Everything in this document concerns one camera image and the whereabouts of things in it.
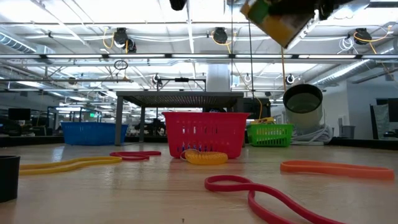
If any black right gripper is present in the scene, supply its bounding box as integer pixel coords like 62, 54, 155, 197
269, 0, 355, 21

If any yellow green retail pack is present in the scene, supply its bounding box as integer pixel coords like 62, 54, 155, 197
249, 116, 277, 126
239, 0, 315, 49

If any yellow coil wristband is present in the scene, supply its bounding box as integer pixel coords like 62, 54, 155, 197
180, 149, 229, 166

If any orange rubber band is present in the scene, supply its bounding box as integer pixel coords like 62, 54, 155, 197
279, 159, 396, 181

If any yellow rubber band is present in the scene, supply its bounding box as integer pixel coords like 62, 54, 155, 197
19, 156, 123, 176

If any overhead light bar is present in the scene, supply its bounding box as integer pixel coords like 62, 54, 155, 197
0, 53, 398, 60

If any grey perforated metal shelf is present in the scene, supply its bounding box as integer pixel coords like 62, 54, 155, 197
115, 91, 245, 147

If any red plastic basket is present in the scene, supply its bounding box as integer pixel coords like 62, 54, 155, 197
162, 111, 249, 160

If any green plastic basket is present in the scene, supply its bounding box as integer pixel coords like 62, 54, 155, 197
245, 124, 294, 148

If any grey waste bin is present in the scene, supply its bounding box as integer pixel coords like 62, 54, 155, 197
341, 125, 356, 139

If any blue plastic basket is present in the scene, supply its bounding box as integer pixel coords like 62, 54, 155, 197
60, 121, 129, 147

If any long red rubber band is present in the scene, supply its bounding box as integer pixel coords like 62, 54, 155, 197
204, 174, 348, 224

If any black ceiling cable reel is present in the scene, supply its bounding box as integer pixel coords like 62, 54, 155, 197
112, 27, 137, 54
353, 27, 374, 46
211, 27, 229, 45

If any black hanging cable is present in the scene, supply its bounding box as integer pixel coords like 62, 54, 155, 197
247, 18, 254, 100

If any yellow hanging cable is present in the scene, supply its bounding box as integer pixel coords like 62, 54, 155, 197
280, 46, 286, 93

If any black camera gantry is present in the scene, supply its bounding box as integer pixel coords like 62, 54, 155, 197
157, 77, 208, 93

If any silver ventilation duct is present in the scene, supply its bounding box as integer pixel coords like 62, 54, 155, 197
0, 30, 55, 65
310, 46, 398, 88

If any white coiled cable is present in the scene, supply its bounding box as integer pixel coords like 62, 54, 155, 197
290, 123, 334, 146

